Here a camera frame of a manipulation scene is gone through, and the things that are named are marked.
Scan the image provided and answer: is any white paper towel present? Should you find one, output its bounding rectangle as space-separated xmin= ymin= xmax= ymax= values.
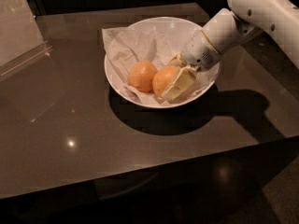
xmin=101 ymin=23 xmax=216 ymax=106

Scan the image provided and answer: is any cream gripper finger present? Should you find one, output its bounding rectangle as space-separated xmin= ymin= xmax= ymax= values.
xmin=162 ymin=66 xmax=197 ymax=101
xmin=168 ymin=53 xmax=187 ymax=67

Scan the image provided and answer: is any orange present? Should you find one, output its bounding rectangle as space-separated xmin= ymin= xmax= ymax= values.
xmin=152 ymin=65 xmax=177 ymax=97
xmin=127 ymin=60 xmax=157 ymax=93

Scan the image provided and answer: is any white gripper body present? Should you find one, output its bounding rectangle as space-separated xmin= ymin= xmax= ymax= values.
xmin=181 ymin=31 xmax=221 ymax=72

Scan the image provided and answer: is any clear acrylic sign stand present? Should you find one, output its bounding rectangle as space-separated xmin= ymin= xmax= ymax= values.
xmin=0 ymin=0 xmax=51 ymax=80

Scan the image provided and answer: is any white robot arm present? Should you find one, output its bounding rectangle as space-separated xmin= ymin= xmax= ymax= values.
xmin=162 ymin=0 xmax=299 ymax=101

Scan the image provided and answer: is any white ceramic bowl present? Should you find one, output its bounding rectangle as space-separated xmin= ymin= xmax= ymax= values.
xmin=104 ymin=16 xmax=221 ymax=109

